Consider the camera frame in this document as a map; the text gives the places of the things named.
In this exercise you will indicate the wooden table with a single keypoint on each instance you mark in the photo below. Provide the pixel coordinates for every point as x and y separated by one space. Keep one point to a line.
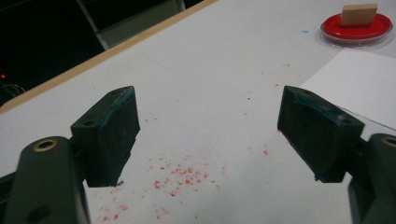
93 61

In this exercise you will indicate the white paper sheet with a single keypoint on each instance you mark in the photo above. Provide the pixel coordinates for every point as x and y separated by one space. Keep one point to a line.
361 84

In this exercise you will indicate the round red ink pad dish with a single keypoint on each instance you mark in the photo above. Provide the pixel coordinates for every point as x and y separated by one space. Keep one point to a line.
358 32

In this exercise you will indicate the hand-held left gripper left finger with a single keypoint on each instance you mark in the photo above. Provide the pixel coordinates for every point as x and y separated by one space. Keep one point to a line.
107 140

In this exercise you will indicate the wooden stamp block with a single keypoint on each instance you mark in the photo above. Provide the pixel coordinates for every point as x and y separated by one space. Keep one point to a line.
358 15

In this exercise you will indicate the large white table cover sheet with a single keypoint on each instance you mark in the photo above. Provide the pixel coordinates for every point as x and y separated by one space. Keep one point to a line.
202 93

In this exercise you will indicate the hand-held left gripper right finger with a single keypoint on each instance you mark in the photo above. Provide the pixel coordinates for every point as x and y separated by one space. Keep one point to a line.
317 140

